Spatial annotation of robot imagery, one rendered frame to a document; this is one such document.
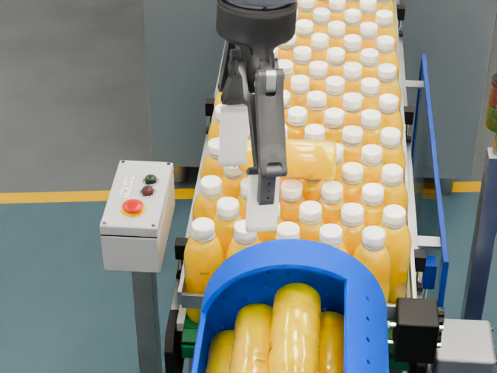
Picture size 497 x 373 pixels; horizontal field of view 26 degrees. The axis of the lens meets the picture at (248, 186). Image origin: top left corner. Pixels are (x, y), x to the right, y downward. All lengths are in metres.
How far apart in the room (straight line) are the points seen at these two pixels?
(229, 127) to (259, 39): 0.17
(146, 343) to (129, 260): 0.29
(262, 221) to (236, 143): 0.14
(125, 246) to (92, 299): 1.51
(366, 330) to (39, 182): 2.51
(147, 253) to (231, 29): 0.92
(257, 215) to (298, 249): 0.54
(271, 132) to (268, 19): 0.10
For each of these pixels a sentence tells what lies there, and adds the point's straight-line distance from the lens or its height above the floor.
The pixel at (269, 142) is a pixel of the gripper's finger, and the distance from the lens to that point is 0.98.
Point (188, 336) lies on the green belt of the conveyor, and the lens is 1.93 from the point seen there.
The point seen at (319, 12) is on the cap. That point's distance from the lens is 2.51.
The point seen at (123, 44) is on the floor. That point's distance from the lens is 4.72.
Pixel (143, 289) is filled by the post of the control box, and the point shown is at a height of 0.89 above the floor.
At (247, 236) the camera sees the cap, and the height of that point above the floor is 1.10.
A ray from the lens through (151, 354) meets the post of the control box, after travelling 2.15.
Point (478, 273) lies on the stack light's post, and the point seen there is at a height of 0.82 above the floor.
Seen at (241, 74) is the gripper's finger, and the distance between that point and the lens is 1.02.
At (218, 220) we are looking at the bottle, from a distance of 1.89.
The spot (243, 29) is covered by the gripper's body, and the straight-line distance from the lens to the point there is 0.99.
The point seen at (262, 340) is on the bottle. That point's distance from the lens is 1.55.
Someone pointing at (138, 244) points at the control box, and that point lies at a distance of 1.86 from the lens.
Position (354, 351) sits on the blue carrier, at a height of 1.21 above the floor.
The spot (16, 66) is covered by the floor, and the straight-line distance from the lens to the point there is 4.63.
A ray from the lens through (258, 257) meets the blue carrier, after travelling 1.57.
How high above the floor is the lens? 2.23
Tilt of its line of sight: 36 degrees down
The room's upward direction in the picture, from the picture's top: straight up
